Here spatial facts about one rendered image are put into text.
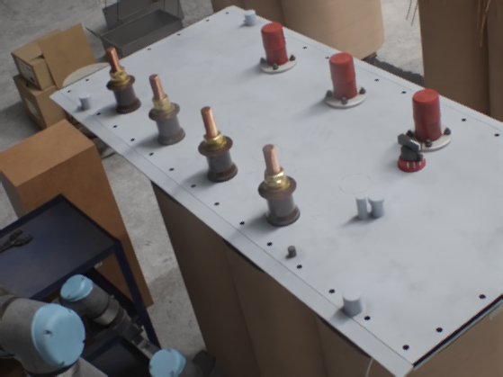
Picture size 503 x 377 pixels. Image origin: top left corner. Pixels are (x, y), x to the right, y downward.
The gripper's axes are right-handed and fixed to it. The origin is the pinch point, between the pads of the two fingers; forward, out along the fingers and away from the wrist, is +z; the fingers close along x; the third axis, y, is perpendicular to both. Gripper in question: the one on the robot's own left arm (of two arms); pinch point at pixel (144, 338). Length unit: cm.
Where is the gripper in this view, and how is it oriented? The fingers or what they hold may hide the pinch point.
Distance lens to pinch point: 268.9
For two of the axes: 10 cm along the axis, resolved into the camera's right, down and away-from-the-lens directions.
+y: 6.6, -7.5, 1.0
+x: -5.0, -3.3, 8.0
